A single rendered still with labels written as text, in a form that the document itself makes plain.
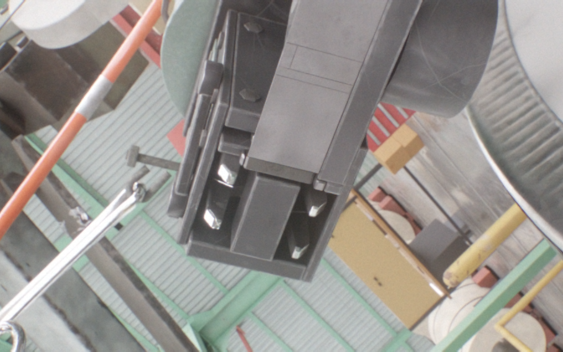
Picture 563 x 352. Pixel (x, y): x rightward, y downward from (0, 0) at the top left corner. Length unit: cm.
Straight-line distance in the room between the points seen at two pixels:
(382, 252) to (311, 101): 1013
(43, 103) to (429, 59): 90
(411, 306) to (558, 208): 1052
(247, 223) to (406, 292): 1041
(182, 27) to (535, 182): 24
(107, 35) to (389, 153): 810
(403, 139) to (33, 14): 841
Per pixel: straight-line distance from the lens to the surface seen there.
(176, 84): 61
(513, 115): 56
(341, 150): 45
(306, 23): 42
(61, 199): 123
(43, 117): 131
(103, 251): 123
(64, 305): 126
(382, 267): 1063
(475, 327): 405
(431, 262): 1094
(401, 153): 949
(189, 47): 60
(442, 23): 45
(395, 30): 42
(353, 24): 42
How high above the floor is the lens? 145
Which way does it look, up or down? 1 degrees down
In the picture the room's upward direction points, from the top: 134 degrees counter-clockwise
